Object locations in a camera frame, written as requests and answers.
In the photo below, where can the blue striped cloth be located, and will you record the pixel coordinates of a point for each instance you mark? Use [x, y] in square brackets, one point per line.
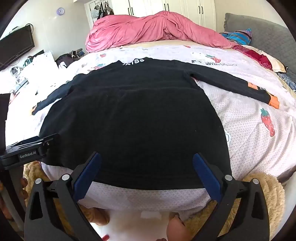
[240, 37]

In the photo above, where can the bed with beige sheet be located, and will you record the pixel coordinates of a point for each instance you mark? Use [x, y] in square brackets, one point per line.
[161, 44]

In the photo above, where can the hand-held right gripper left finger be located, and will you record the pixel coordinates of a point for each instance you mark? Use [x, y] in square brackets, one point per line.
[89, 171]

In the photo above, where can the beige fluffy blanket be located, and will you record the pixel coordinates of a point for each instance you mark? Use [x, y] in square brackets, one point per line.
[268, 204]

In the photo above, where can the strawberry printed blanket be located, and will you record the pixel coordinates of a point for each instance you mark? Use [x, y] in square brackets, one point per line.
[249, 139]

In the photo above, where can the red patterned pillow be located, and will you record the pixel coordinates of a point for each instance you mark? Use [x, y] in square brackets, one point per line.
[256, 55]

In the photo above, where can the black television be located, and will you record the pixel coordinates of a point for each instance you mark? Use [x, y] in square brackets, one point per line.
[16, 46]

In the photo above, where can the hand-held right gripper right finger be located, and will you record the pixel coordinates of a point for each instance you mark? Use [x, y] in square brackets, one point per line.
[207, 176]

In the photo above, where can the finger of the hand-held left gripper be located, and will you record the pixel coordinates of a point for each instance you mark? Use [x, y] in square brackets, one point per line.
[49, 143]

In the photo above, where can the black long-sleeve shirt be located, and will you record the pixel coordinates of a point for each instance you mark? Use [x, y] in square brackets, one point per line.
[138, 127]

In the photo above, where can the person's left hand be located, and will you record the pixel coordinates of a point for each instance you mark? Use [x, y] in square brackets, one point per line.
[24, 186]

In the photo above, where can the blue patterned pillow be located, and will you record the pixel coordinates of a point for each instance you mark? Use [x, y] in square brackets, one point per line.
[289, 81]

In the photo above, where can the white wardrobe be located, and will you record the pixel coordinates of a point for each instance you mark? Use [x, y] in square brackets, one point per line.
[185, 9]

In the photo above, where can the grey quilted headboard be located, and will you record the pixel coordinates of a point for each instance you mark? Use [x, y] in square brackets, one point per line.
[270, 37]

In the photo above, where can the white dresser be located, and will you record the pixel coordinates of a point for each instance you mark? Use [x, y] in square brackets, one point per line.
[39, 64]

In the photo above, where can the round wall clock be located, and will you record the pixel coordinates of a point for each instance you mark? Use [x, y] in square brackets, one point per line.
[60, 11]

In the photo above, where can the pink duvet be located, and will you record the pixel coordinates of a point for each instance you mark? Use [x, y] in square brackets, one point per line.
[150, 30]

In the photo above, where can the person's right leg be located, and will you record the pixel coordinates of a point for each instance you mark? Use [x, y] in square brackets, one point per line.
[175, 229]

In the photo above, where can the pile of dark clothes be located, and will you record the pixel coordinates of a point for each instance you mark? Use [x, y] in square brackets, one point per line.
[67, 59]

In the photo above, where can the hanging bags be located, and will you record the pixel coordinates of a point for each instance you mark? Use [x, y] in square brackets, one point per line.
[101, 10]

